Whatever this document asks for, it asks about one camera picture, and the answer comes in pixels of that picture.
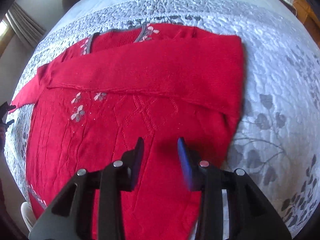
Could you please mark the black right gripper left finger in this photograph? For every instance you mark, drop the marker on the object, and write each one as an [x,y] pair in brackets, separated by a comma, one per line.
[69,216]

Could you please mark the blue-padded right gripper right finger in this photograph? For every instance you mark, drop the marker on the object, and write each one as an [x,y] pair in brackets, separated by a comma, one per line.
[231,202]

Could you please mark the red knit sweater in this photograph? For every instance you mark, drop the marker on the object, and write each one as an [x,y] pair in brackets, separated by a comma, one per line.
[159,82]

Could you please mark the white grey floral quilt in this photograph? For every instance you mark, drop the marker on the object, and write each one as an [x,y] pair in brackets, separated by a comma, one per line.
[277,141]

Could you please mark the grey window curtain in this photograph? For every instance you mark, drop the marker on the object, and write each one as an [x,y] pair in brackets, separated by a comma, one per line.
[27,30]

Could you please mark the wooden cabinet desk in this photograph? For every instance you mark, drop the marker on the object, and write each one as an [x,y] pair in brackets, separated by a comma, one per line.
[308,18]

